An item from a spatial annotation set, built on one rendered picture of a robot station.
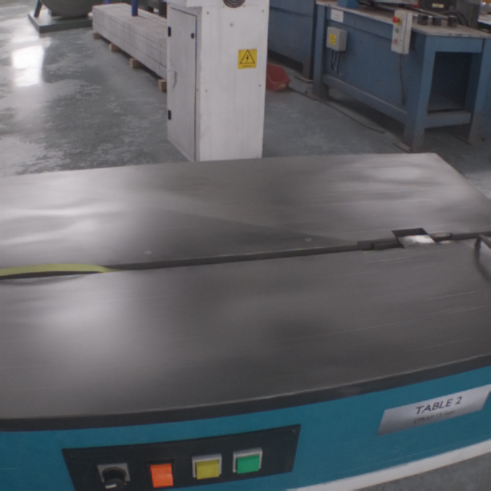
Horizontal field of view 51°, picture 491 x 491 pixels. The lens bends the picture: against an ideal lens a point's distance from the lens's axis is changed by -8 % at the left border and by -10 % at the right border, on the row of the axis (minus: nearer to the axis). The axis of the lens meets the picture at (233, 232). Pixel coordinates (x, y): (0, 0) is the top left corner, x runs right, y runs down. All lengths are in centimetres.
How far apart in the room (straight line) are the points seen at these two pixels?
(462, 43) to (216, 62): 153
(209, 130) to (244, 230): 192
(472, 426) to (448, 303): 18
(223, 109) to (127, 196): 183
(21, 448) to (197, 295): 28
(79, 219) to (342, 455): 50
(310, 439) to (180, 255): 29
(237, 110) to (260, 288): 209
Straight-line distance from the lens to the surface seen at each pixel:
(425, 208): 92
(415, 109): 324
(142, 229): 80
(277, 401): 55
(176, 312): 64
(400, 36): 318
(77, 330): 63
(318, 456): 66
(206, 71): 259
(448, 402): 69
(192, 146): 278
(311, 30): 444
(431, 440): 74
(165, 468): 59
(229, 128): 273
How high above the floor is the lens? 113
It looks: 30 degrees down
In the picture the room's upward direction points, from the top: 2 degrees clockwise
